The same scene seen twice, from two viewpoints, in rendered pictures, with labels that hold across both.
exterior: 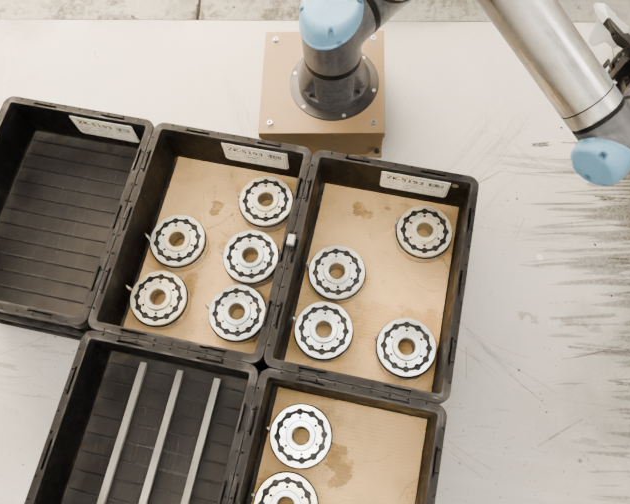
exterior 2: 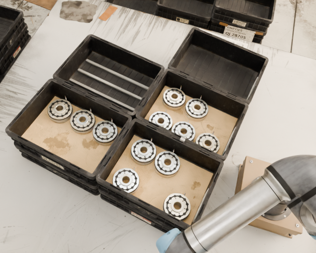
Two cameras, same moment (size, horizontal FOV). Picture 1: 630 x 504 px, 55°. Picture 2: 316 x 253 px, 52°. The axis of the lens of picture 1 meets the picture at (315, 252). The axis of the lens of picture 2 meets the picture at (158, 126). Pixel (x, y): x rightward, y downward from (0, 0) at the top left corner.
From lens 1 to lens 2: 0.66 m
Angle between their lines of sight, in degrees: 36
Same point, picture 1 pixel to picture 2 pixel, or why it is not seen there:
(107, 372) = (151, 79)
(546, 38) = (226, 207)
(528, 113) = not seen: outside the picture
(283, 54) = not seen: hidden behind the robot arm
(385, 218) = (189, 195)
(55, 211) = (220, 74)
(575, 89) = (201, 222)
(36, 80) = (290, 85)
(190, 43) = (306, 147)
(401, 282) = (156, 192)
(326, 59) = not seen: hidden behind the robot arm
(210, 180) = (223, 128)
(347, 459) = (91, 148)
